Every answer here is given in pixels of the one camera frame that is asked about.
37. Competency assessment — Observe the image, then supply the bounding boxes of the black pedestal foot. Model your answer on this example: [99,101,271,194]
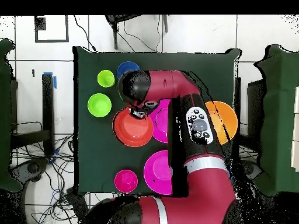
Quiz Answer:
[240,159,263,184]
[9,157,50,184]

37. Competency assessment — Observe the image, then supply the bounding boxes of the cable bundle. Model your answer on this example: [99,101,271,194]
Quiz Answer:
[10,134,81,224]

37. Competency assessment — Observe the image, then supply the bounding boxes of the small dark blue bowl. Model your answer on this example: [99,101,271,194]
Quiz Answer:
[116,61,141,79]

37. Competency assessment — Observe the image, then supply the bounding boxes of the white boxes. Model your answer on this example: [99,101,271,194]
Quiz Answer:
[290,86,299,172]

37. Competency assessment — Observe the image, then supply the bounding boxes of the red-orange wide bowl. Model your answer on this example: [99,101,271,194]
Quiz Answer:
[112,107,154,148]

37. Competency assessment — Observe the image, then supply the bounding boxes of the small magenta bowl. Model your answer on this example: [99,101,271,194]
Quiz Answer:
[113,169,139,194]

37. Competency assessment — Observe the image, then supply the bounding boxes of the large orange bowl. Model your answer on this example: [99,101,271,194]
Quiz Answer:
[204,100,239,145]

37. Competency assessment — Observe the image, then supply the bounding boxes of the black square frame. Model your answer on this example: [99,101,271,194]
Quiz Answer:
[34,15,69,43]

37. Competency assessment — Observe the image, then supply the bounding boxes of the small green bowl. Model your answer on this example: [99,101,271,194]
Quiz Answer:
[87,93,112,118]

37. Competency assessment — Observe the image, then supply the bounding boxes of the black metal frame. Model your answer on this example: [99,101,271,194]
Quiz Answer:
[10,79,52,150]

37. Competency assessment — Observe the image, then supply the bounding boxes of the large pink bowl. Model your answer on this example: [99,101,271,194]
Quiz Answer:
[149,99,172,144]
[143,149,173,196]

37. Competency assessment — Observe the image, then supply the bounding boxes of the thin black cable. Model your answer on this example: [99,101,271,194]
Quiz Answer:
[73,15,97,53]

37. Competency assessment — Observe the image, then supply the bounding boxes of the black power box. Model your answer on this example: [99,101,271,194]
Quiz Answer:
[65,187,89,221]

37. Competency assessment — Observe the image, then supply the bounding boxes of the black metal stand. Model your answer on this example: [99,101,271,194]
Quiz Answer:
[105,15,169,50]

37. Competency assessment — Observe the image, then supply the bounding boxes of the dark green table cloth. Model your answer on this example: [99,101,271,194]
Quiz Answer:
[72,45,241,195]
[253,44,299,197]
[0,38,23,193]

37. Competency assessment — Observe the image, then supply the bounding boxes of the black post with blue tape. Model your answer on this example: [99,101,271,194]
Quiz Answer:
[41,71,57,156]

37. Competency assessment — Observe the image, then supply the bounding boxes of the lime green plastic cup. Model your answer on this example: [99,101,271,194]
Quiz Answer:
[97,69,116,88]

